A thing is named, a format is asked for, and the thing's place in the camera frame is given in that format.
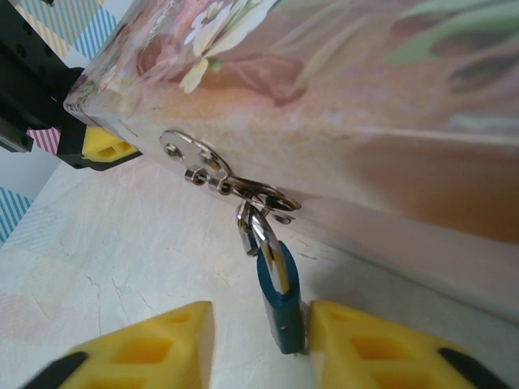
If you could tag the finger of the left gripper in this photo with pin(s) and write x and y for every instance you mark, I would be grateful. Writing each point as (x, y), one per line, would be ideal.
(105, 152)

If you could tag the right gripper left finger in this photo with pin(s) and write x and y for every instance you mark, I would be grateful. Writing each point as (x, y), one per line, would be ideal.
(142, 352)

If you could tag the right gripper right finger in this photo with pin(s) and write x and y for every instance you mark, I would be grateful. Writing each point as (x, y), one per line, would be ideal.
(385, 356)

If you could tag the small blue padlock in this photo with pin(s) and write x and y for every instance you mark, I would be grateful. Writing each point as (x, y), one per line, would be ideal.
(284, 320)

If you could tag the pink illustrated tin box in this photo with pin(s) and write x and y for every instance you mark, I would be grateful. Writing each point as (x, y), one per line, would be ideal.
(324, 101)

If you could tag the silver metal hasp latch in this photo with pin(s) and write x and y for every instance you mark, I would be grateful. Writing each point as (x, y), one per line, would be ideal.
(194, 156)

